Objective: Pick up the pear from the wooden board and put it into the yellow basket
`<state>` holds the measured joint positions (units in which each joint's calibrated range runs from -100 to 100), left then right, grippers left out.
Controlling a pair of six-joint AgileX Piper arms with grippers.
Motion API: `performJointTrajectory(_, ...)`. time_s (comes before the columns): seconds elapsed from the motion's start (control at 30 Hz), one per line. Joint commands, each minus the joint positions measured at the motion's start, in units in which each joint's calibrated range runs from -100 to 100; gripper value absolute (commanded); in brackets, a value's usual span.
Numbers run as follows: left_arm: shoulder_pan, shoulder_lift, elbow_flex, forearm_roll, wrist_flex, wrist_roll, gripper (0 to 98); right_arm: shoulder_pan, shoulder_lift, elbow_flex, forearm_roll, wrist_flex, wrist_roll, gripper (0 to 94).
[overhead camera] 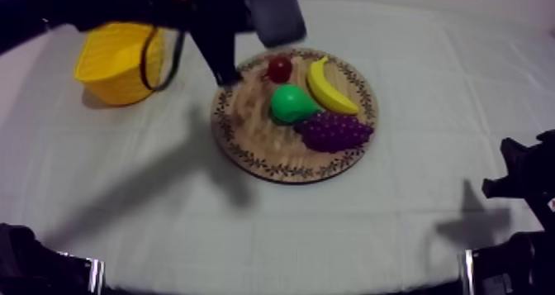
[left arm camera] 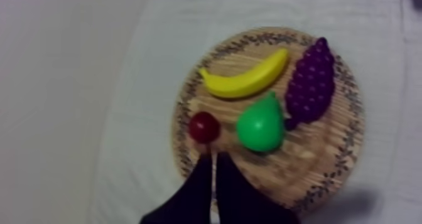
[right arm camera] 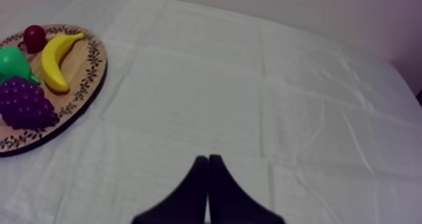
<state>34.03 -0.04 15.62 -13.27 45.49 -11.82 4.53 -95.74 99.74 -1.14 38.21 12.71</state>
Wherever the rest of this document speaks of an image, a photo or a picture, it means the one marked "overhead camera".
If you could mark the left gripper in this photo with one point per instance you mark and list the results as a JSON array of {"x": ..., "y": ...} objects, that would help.
[{"x": 210, "y": 6}]

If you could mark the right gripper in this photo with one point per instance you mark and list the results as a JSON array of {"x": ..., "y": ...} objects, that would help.
[{"x": 543, "y": 166}]

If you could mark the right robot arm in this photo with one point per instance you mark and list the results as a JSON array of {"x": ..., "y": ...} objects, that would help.
[{"x": 520, "y": 266}]

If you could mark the green toy pear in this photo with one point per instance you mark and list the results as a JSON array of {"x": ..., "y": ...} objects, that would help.
[{"x": 290, "y": 105}]

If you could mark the round wooden board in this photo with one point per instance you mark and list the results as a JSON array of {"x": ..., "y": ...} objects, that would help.
[{"x": 256, "y": 136}]

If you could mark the yellow plastic basket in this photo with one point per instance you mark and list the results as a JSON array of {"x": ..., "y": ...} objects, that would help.
[{"x": 110, "y": 66}]

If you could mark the small red fruit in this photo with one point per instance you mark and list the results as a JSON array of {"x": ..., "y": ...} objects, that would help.
[{"x": 279, "y": 69}]

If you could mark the yellow toy banana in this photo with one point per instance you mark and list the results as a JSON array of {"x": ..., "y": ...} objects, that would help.
[{"x": 325, "y": 92}]

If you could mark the silver metal bar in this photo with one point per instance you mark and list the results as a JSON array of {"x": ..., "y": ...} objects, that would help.
[
  {"x": 467, "y": 273},
  {"x": 96, "y": 275}
]

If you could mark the purple toy grapes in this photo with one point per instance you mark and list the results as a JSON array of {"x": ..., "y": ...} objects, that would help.
[{"x": 334, "y": 132}]

